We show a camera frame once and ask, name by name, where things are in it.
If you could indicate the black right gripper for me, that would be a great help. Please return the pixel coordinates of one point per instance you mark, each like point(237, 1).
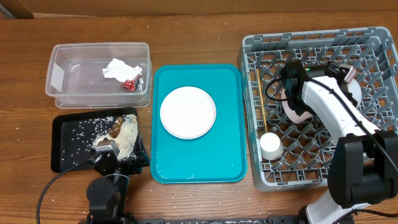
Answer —
point(349, 93)

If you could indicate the white pink bowl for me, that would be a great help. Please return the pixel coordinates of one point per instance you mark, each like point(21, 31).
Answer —
point(353, 87)

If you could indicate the wooden chopstick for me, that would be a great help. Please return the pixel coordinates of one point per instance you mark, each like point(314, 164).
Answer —
point(263, 112)

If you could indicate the white cup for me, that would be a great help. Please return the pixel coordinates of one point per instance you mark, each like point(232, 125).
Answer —
point(271, 146)

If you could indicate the red snack wrapper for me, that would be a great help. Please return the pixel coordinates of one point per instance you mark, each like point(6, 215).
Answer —
point(133, 85)

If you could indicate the white napkin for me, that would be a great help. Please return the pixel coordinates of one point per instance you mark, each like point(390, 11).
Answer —
point(121, 71)

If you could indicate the white rice pile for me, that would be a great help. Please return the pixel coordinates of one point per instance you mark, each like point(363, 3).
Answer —
point(125, 139)

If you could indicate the brown mushroom piece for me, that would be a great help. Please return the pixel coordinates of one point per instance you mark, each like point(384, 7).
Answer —
point(116, 128)

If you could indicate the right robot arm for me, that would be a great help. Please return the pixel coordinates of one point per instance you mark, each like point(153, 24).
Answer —
point(363, 170)

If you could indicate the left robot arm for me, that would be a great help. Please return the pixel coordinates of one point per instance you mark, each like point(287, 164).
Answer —
point(107, 195)

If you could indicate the grey plastic dish rack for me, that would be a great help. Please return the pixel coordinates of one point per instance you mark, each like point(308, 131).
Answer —
point(308, 147)

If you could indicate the teal plastic tray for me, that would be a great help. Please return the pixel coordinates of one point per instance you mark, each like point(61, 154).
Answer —
point(217, 156)

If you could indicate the pink plate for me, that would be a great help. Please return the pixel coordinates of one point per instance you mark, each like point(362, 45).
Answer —
point(188, 112)

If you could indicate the clear plastic bin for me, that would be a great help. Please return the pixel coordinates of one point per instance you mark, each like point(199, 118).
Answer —
point(75, 75)

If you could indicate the black tray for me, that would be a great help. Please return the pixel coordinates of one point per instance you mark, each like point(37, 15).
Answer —
point(73, 135)

